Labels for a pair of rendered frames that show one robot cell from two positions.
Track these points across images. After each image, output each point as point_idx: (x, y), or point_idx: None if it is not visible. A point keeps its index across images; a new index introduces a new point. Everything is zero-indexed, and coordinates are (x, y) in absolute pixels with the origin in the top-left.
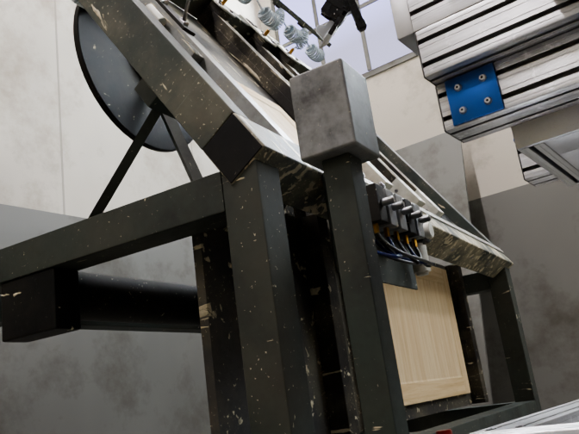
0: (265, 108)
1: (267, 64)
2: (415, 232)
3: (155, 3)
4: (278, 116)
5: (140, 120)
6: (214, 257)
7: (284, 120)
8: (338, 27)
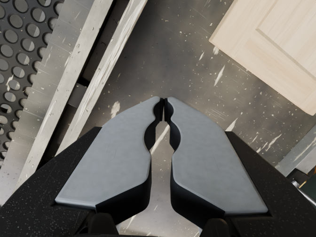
0: (313, 44)
1: (75, 139)
2: None
3: None
4: (302, 20)
5: None
6: None
7: (298, 7)
8: (108, 216)
